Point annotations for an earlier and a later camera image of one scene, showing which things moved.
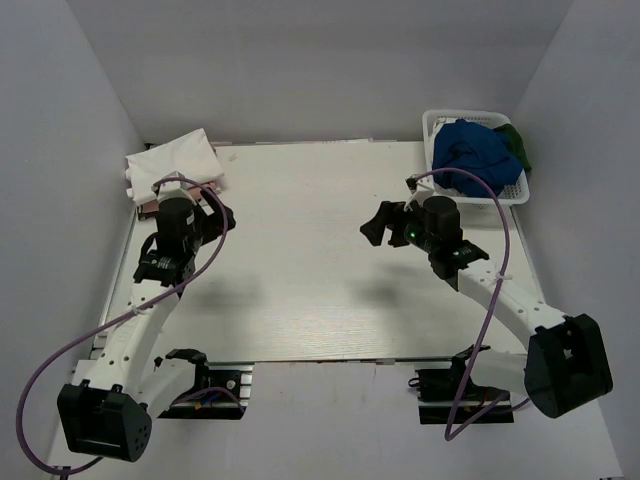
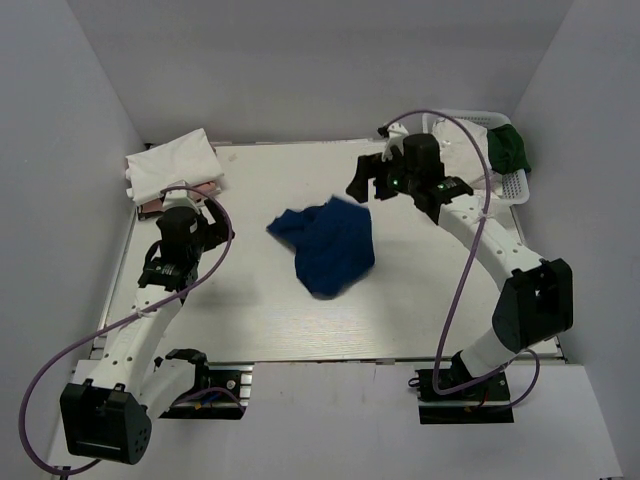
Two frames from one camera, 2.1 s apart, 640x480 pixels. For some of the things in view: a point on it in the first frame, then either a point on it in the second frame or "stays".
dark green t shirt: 509,133 stays
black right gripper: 375,228 to 368,168
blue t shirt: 484,151 to 333,244
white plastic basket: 519,194 stays
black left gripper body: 208,227 stays
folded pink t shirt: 149,209 stays
